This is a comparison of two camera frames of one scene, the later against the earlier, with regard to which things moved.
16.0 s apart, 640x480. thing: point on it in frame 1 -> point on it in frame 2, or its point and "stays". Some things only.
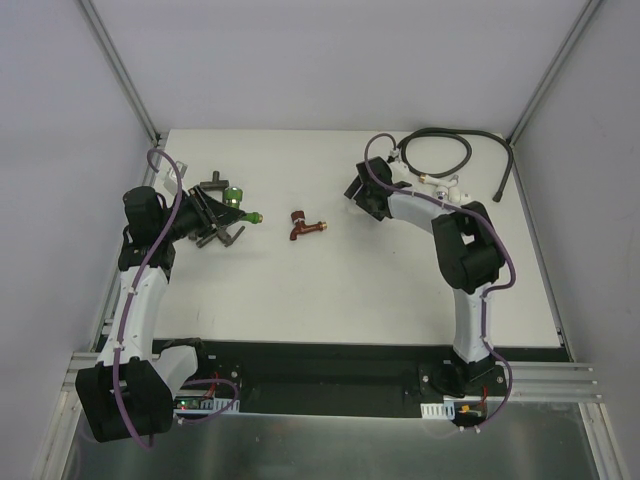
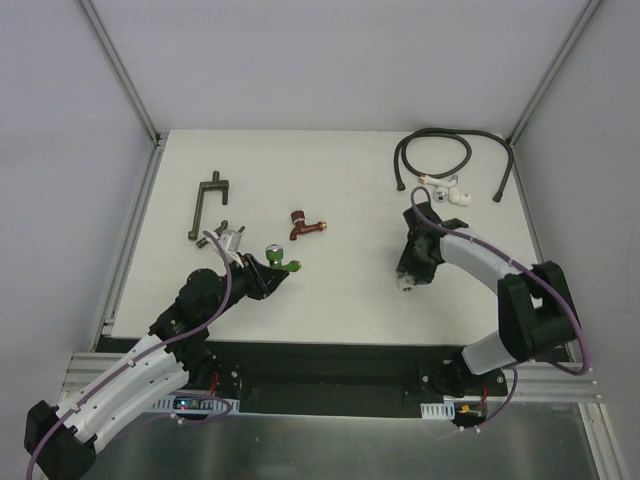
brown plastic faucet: x=298 y=218 stays
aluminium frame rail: x=530 y=381 stays
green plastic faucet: x=233 y=196 -> x=274 y=253
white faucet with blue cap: x=445 y=189 stays
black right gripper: x=360 y=183 -> x=413 y=265
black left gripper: x=209 y=214 -> x=256 y=278
